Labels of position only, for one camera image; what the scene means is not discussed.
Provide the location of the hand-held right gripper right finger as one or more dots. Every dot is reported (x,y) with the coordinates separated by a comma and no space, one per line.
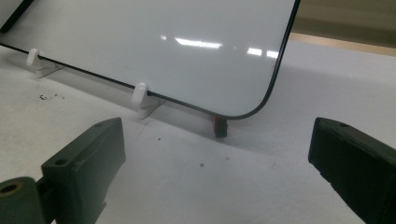
(355,161)

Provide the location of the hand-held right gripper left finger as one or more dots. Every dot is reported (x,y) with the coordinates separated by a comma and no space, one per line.
(84,168)

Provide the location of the white plastic stand hook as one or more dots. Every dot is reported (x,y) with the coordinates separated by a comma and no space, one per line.
(31,57)
(139,95)

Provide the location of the light wooden board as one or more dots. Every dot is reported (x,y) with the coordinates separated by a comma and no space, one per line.
(348,45)

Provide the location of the small dark red object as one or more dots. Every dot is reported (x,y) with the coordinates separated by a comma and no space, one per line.
(220,129)

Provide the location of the white panel with black edge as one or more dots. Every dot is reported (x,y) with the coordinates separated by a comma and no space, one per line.
(11,14)

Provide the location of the whiteboard with black frame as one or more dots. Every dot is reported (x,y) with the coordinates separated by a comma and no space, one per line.
(174,59)

